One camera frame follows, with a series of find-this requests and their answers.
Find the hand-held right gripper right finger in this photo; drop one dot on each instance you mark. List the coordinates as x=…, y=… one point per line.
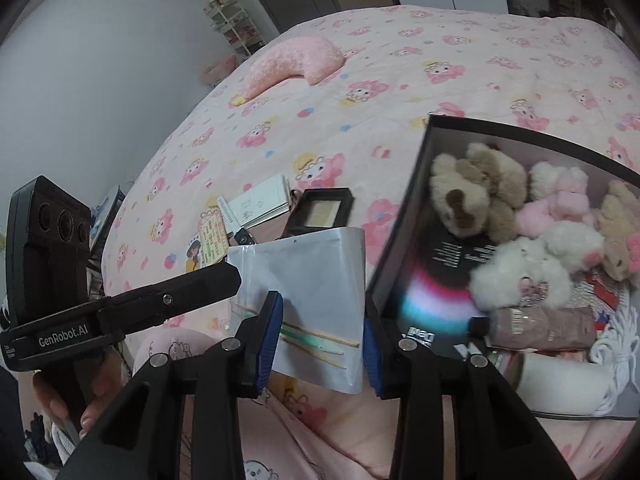
x=374, y=355

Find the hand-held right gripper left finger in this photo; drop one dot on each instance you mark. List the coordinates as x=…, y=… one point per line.
x=267, y=345

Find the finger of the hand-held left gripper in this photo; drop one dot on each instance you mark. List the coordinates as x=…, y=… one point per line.
x=190, y=290

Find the clear zip bag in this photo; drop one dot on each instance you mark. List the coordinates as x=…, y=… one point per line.
x=310, y=280

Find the black storage box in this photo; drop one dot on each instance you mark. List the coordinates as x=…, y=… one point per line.
x=405, y=220

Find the person's left hand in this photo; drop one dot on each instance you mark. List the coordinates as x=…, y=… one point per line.
x=102, y=385

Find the green crochet hook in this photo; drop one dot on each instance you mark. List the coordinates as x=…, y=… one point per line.
x=312, y=341

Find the cartoon printed card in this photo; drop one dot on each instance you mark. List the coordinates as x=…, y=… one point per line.
x=207, y=240

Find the thin wooden stick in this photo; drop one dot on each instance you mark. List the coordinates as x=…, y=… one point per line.
x=320, y=360
x=320, y=335

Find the white notebook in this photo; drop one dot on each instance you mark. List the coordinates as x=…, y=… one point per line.
x=260, y=202

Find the black screen protector package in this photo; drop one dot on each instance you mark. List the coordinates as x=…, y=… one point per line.
x=440, y=255

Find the black compact case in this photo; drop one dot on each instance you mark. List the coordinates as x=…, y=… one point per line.
x=320, y=212

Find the mauve cosmetic tube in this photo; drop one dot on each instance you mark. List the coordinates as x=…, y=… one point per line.
x=540, y=327

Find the white plush with pink bow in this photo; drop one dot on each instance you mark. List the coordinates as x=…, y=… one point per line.
x=520, y=270

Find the white tube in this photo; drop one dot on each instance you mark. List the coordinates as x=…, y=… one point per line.
x=565, y=382

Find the brown plush dog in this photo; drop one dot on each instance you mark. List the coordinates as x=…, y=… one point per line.
x=480, y=185

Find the pink floor cushion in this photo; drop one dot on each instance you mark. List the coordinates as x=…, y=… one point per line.
x=220, y=70

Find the pink fluffy plush toy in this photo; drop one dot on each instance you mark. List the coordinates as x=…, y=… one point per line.
x=555, y=205

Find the white knit cloth red label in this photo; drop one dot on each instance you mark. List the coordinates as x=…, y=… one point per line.
x=607, y=290

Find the pink pillow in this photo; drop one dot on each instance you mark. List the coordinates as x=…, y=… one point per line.
x=295, y=57

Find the white shelf rack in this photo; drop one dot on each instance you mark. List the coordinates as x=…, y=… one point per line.
x=235, y=25

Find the pink printed blanket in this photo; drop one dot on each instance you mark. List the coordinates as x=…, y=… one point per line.
x=400, y=85

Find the beige plush bear pink bow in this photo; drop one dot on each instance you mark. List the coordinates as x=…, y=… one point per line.
x=617, y=225

